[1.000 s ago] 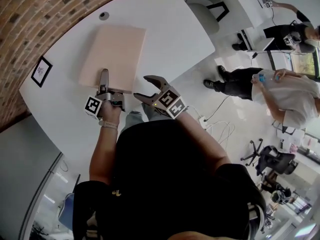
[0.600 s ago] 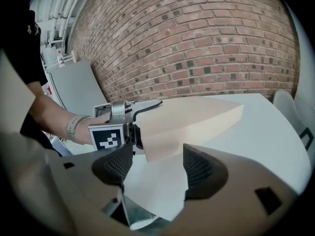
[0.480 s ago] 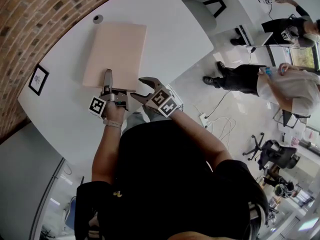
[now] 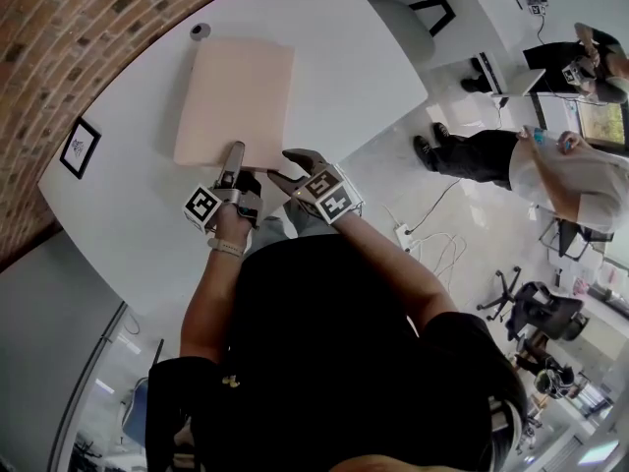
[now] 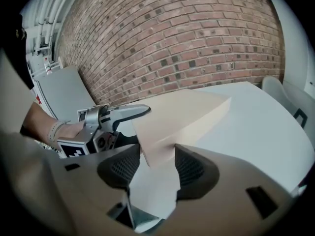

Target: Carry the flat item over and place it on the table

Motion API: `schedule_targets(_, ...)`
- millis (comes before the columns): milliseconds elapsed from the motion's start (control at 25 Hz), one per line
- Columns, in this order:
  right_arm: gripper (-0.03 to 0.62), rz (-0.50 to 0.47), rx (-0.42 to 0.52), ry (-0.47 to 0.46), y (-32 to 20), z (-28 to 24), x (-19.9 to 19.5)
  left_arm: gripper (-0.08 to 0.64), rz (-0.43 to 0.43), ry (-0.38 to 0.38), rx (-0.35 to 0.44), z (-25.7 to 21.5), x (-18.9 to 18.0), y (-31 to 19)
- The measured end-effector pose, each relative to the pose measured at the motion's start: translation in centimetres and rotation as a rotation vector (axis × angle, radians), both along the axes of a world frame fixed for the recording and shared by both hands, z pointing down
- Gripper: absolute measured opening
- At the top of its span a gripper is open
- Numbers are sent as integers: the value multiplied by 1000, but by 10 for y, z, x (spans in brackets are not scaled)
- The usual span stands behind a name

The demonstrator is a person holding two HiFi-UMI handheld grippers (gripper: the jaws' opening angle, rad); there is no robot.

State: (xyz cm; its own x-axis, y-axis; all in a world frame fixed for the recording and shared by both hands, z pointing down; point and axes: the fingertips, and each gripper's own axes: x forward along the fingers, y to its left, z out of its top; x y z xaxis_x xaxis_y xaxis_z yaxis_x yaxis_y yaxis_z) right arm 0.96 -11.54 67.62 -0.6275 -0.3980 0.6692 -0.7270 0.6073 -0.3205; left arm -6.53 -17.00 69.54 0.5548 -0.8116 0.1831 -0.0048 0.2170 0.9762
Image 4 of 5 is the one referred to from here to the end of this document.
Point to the white table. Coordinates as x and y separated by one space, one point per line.
123 224

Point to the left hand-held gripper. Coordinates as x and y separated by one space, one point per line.
243 194

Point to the black office swivel chair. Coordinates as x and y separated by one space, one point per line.
545 308

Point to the blue water bottle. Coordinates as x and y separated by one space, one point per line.
540 135

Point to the person's right leg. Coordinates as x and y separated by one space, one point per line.
309 224

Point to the beige cardboard sheet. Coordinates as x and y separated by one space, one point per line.
236 101

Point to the person's black shirt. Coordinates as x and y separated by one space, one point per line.
319 362

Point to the person's left forearm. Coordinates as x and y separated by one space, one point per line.
206 308

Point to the person's left hand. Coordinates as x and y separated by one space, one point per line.
233 224

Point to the beige wristwatch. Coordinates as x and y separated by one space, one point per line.
227 247

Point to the black framed sign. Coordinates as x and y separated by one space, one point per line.
81 148

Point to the person's right forearm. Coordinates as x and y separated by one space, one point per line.
388 263

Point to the white power strip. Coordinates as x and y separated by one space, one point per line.
404 236

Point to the black mesh chair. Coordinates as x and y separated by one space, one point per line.
570 239

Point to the grey partition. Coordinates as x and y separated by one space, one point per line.
39 337

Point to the grey chair with black legs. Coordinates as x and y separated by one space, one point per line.
408 27

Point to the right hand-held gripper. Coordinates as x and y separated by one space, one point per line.
326 194

